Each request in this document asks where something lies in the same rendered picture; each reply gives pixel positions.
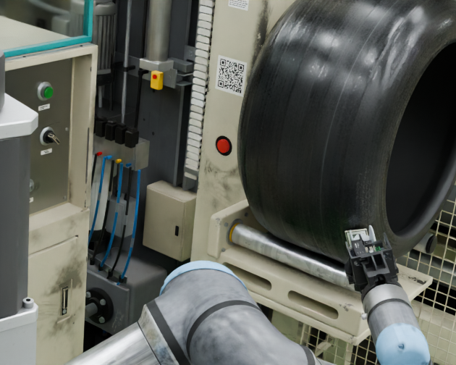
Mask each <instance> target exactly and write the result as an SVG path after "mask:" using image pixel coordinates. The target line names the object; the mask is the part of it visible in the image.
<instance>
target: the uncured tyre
mask: <svg viewBox="0 0 456 365"><path fill-rule="evenodd" d="M237 164H238V170H239V174H240V180H241V183H242V187H243V190H244V192H245V195H246V198H247V200H248V204H249V207H250V209H251V211H252V213H253V215H254V217H255V218H256V219H257V221H258V222H259V223H260V224H261V225H262V226H263V227H265V228H266V229H267V230H268V231H269V232H270V233H272V234H273V235H274V236H276V237H277V238H279V239H281V240H285V241H287V242H289V243H292V244H294V245H297V246H300V247H301V248H304V249H307V250H309V251H312V252H314V253H317V254H320V255H322V256H325V257H327V258H329V259H333V260H335V261H338V262H340V263H342V264H346V263H347V260H348V258H349V257H348V253H347V248H346V244H345V242H346V241H347V238H346V234H345V231H348V230H360V229H367V233H368V236H369V225H370V226H372V228H373V232H374V235H375V238H376V240H382V243H383V247H384V250H385V249H387V246H386V244H385V240H384V232H385V233H386V235H387V238H388V241H389V244H390V246H391V248H392V253H393V255H394V257H395V259H398V258H399V257H401V256H404V255H405V254H406V253H408V252H409V251H411V250H412V249H413V248H414V247H415V246H416V245H417V244H418V243H419V242H420V241H421V240H422V238H423V237H424V236H425V234H426V233H427V232H428V231H429V229H430V228H431V226H432V225H433V223H434V222H435V220H436V218H437V217H438V216H439V214H440V212H441V210H442V209H443V207H444V205H445V203H446V201H447V199H448V197H449V195H450V193H451V191H452V188H453V186H454V184H455V181H456V0H295V1H294V2H293V3H292V4H291V5H290V6H289V7H288V8H287V9H286V11H285V12H284V13H283V14H282V16H281V17H280V18H279V19H278V20H277V22H276V24H275V25H274V27H273V28H272V29H271V31H270V33H269V34H268V36H267V38H266V40H265V41H264V43H263V45H262V47H261V50H260V51H259V54H258V56H257V58H256V61H255V64H254V65H253V68H252V71H251V74H250V77H249V79H248V84H247V86H246V89H245V94H244V97H243V100H242V106H241V110H240V118H239V124H238V131H237Z"/></svg>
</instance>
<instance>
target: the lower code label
mask: <svg viewBox="0 0 456 365"><path fill-rule="evenodd" d="M246 68H247V63H246V62H241V61H239V60H236V59H231V58H228V57H225V56H221V55H219V56H218V64H217V71H216V86H215V89H219V90H221V91H226V92H228V93H232V94H235V95H238V96H242V97H243V94H244V87H245V75H246Z"/></svg>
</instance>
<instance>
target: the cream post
mask: <svg viewBox="0 0 456 365"><path fill-rule="evenodd" d="M294 1H295V0H249V3H248V10H247V11H246V10H243V9H238V8H234V7H229V6H228V4H229V0H216V1H215V9H214V23H213V32H212V39H211V54H210V62H209V70H208V87H207V94H206V107H205V114H204V123H203V137H202V145H201V153H200V168H199V178H198V192H197V198H196V206H195V220H194V228H193V243H192V251H191V259H190V262H194V261H212V262H216V259H215V258H214V257H212V256H209V255H208V254H207V248H208V234H209V227H210V219H211V216H212V215H213V214H215V213H217V212H219V211H221V210H223V209H226V208H228V207H230V206H232V205H234V204H237V203H239V202H241V201H244V200H245V199H247V198H246V195H245V192H244V190H243V187H242V183H241V180H240V174H239V170H238V164H237V131H238V124H239V118H240V110H241V106H242V100H243V97H244V94H245V89H246V86H247V84H248V79H249V77H250V74H251V71H252V68H253V65H254V64H255V61H256V58H257V56H258V54H259V51H260V50H261V47H262V45H263V43H264V41H265V40H266V38H267V36H268V34H269V33H270V31H271V29H272V28H273V27H274V25H275V24H276V22H277V20H278V19H279V18H280V17H281V16H282V14H283V13H284V12H285V11H286V9H287V8H288V7H289V6H290V5H291V4H292V3H293V2H294ZM219 55H221V56H225V57H228V58H231V59H236V60H239V61H241V62H246V63H247V68H246V75H245V87H244V94H243V97H242V96H238V95H235V94H232V93H228V92H226V91H221V90H219V89H215V86H216V71H217V64H218V56H219ZM221 139H225V140H227V141H228V143H229V150H228V152H226V153H222V152H220V151H219V149H218V147H217V143H218V142H219V140H221Z"/></svg>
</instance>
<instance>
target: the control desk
mask: <svg viewBox="0 0 456 365"><path fill-rule="evenodd" d="M97 56H98V46H97V45H95V44H92V43H89V42H86V43H79V44H75V45H71V46H63V47H59V48H55V49H48V50H44V51H37V52H33V53H28V54H21V55H17V56H10V57H5V94H7V95H9V96H11V97H12V98H14V99H15V100H17V101H19V102H20V103H22V104H24V105H25V106H27V107H28V108H30V109H32V110H33V111H34V112H37V113H38V127H37V128H36V129H35V130H34V131H33V132H32V133H31V142H30V213H29V249H28V298H32V299H33V300H34V303H35V304H36V305H37V306H38V318H37V320H36V321H37V330H36V360H35V365H63V364H65V363H67V362H68V361H70V360H72V359H73V358H75V357H77V356H79V355H80V354H82V353H83V337H84V321H85V292H86V277H87V261H88V231H89V216H90V209H88V206H90V193H91V178H92V162H93V133H94V117H95V102H96V72H97Z"/></svg>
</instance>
